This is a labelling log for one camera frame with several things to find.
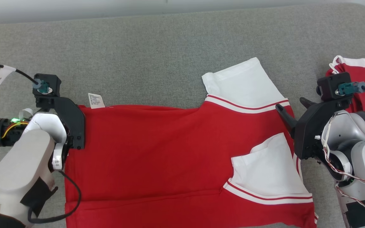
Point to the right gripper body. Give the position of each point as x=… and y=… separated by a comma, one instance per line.
x=309, y=133

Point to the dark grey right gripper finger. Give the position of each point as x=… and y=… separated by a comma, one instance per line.
x=287, y=117
x=307, y=102

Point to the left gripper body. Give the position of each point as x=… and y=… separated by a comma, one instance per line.
x=73, y=123

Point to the red T-shirt with white sleeves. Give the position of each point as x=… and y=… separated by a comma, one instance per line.
x=154, y=152

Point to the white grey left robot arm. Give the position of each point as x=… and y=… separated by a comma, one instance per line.
x=11, y=177

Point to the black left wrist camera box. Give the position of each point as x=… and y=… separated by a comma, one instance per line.
x=49, y=80

